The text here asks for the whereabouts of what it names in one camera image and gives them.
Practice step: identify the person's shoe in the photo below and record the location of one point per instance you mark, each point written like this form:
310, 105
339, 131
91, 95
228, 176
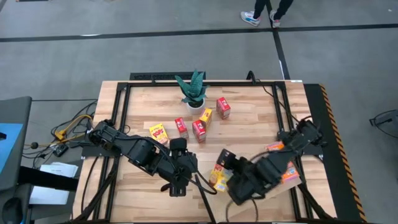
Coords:
275, 19
250, 18

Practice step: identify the dark grey cart blue panel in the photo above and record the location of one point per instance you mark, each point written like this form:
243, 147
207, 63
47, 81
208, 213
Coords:
21, 109

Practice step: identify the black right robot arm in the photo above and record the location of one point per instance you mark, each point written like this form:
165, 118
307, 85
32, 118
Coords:
298, 140

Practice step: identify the black power brick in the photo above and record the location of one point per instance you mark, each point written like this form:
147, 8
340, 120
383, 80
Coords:
60, 150

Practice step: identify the white paper sheet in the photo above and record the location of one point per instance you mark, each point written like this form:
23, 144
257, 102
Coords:
49, 196

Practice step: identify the red Froot Loops cereal box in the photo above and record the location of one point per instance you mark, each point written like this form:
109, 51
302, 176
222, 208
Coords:
199, 130
181, 127
223, 107

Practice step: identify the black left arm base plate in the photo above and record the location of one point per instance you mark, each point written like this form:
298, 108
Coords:
88, 152

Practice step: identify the black ball knob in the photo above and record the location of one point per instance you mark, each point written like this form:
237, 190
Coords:
34, 145

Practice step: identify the black metal table frame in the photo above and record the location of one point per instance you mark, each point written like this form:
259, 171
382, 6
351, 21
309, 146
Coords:
140, 84

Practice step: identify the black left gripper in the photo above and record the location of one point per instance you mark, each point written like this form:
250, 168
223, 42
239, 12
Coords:
178, 168

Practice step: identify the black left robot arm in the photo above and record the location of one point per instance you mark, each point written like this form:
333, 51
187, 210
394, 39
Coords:
140, 152

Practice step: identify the orange Mini-Wheats cereal box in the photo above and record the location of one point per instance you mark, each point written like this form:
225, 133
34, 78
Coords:
290, 175
275, 146

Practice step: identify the black mat yellow-striped edge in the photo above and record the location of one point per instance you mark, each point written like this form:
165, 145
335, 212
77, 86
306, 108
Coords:
339, 186

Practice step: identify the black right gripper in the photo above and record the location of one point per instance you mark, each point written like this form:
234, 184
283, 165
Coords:
252, 180

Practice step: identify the yellow Corn Pops cereal box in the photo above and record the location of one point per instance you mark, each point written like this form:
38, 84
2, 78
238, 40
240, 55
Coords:
219, 180
206, 115
158, 133

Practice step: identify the person's leg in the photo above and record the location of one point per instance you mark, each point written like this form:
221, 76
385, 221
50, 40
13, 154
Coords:
259, 7
284, 7

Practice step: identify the green plant white pot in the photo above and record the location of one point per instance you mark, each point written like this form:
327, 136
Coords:
193, 88

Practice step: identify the black round device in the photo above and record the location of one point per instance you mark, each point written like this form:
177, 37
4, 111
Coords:
12, 208

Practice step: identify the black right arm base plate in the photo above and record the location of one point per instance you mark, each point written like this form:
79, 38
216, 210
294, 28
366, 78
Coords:
317, 152

